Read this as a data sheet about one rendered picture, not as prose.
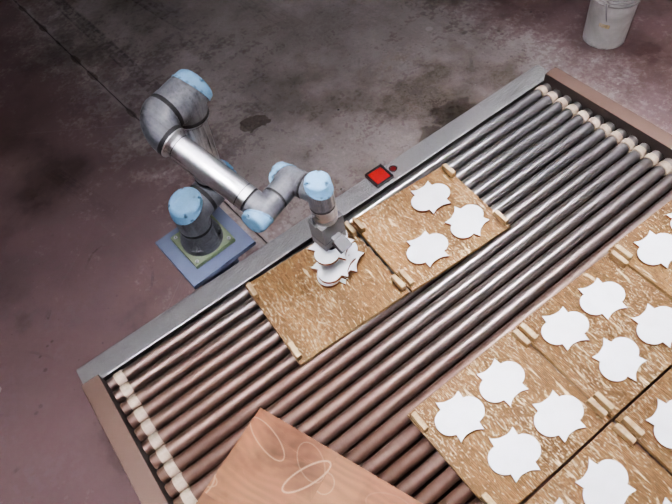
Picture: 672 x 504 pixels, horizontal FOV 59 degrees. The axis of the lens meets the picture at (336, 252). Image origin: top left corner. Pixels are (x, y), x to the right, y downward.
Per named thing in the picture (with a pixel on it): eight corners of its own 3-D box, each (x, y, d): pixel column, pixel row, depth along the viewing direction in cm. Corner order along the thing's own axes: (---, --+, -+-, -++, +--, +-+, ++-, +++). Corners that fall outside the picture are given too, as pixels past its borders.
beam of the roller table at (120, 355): (84, 377, 192) (75, 370, 187) (535, 75, 246) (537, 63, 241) (94, 396, 187) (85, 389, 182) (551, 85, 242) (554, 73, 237)
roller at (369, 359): (175, 501, 164) (169, 497, 160) (637, 148, 216) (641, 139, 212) (184, 516, 162) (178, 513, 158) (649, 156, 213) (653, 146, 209)
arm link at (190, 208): (170, 227, 205) (157, 205, 193) (195, 200, 210) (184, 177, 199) (196, 243, 201) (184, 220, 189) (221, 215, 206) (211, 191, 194)
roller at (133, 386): (116, 394, 185) (110, 389, 181) (551, 95, 236) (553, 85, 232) (123, 406, 182) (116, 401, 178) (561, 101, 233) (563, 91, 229)
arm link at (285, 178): (256, 180, 163) (288, 196, 158) (281, 153, 167) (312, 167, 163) (263, 198, 169) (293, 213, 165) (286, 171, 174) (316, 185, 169)
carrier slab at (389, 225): (350, 223, 206) (350, 221, 205) (443, 167, 215) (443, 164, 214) (411, 293, 188) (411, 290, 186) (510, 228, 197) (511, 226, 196)
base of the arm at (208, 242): (173, 239, 214) (164, 223, 206) (206, 214, 219) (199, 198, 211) (198, 263, 208) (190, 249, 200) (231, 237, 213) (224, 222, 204)
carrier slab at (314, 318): (245, 287, 196) (244, 285, 195) (346, 225, 206) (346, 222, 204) (301, 366, 178) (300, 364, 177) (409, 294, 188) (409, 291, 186)
